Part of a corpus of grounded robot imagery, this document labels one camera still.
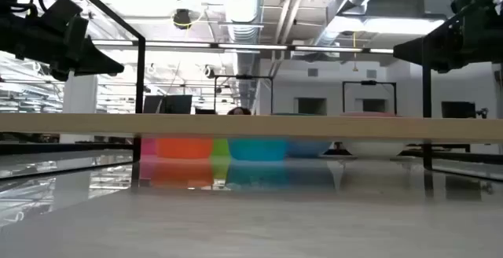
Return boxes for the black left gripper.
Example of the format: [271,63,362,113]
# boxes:
[0,13,125,81]

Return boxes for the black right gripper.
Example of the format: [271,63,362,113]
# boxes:
[392,11,503,74]

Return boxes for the small magenta plastic bowl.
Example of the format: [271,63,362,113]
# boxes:
[140,138,158,159]

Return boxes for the small orange plastic bowl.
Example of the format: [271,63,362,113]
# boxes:
[155,138,215,160]

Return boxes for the large light blue bowl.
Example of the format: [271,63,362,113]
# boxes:
[285,139,333,159]

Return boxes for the small blue plastic bowl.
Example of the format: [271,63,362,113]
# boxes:
[226,138,290,161]

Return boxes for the black computer monitor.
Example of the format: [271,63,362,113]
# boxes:
[161,94,193,115]
[441,101,477,119]
[143,94,165,115]

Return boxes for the black ceiling device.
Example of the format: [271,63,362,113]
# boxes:
[172,9,193,30]

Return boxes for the long hanging light strip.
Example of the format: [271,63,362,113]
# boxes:
[92,39,395,54]

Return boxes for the black metal gantry frame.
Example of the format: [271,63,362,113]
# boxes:
[214,74,274,115]
[342,79,398,115]

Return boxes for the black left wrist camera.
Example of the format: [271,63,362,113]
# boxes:
[39,0,84,29]

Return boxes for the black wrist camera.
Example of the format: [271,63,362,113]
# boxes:
[39,0,84,29]
[450,0,490,14]

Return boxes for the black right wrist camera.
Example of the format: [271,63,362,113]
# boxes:
[450,0,490,14]

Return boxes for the silver ribbed ventilation duct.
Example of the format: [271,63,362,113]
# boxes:
[218,0,261,109]

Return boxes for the wooden shelf with black frame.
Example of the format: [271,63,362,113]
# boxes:
[0,0,503,171]

